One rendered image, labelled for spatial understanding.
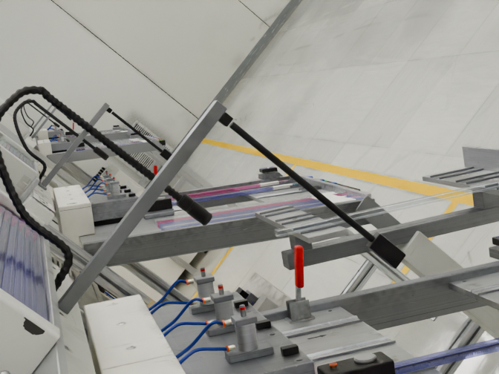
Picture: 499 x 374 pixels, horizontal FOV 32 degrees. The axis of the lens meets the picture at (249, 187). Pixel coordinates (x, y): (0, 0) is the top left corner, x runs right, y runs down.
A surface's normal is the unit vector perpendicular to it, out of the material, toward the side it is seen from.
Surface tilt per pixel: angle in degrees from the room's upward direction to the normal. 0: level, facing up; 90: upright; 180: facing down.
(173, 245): 90
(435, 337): 0
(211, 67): 90
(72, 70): 90
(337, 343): 43
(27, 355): 90
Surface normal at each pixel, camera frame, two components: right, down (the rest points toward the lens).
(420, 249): 0.25, 0.09
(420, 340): -0.76, -0.60
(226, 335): -0.14, -0.98
